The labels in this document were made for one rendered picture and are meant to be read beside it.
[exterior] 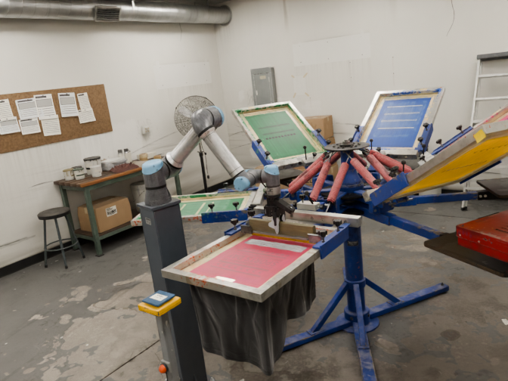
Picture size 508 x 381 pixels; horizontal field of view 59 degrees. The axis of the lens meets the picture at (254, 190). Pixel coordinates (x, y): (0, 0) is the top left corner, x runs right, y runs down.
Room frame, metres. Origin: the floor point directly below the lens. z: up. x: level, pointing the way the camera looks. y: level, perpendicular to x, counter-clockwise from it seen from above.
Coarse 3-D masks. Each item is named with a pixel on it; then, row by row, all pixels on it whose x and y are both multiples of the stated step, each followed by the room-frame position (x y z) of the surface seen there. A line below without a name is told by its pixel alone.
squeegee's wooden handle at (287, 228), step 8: (256, 224) 2.36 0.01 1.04; (264, 224) 2.33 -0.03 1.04; (280, 224) 2.26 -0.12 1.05; (288, 224) 2.23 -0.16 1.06; (296, 224) 2.21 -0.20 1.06; (304, 224) 2.20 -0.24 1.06; (272, 232) 2.30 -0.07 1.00; (280, 232) 2.27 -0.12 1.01; (288, 232) 2.24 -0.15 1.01; (296, 232) 2.20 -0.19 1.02; (304, 232) 2.18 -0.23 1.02; (312, 232) 2.15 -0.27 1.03
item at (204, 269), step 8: (272, 240) 2.29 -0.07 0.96; (280, 240) 2.27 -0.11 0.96; (232, 248) 2.25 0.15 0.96; (256, 248) 2.21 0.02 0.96; (264, 248) 2.19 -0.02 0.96; (216, 256) 2.16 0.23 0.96; (224, 256) 2.14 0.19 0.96; (208, 264) 2.07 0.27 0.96; (192, 272) 1.99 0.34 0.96; (200, 272) 1.98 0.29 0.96; (208, 272) 1.97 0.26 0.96; (216, 272) 1.96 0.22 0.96; (224, 272) 1.95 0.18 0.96
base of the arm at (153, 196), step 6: (162, 186) 2.42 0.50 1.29; (150, 192) 2.40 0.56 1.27; (156, 192) 2.40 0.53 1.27; (162, 192) 2.41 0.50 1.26; (168, 192) 2.46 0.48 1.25; (144, 198) 2.44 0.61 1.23; (150, 198) 2.40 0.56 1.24; (156, 198) 2.39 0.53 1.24; (162, 198) 2.40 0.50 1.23; (168, 198) 2.42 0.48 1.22; (150, 204) 2.39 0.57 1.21; (156, 204) 2.38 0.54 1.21; (162, 204) 2.39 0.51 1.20
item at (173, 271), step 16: (224, 240) 2.30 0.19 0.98; (192, 256) 2.11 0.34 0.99; (304, 256) 1.95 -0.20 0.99; (320, 256) 2.01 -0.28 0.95; (176, 272) 1.93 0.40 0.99; (288, 272) 1.80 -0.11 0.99; (208, 288) 1.80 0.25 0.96; (224, 288) 1.75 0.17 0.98; (240, 288) 1.70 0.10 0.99; (256, 288) 1.68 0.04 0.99; (272, 288) 1.69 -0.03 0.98
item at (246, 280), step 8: (288, 240) 2.26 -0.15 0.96; (272, 248) 2.18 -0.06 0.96; (296, 256) 2.04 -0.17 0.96; (280, 264) 1.97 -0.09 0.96; (288, 264) 1.96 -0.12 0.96; (232, 272) 1.94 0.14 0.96; (272, 272) 1.89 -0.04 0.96; (240, 280) 1.84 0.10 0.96; (248, 280) 1.83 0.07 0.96; (256, 280) 1.82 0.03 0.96; (264, 280) 1.81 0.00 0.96
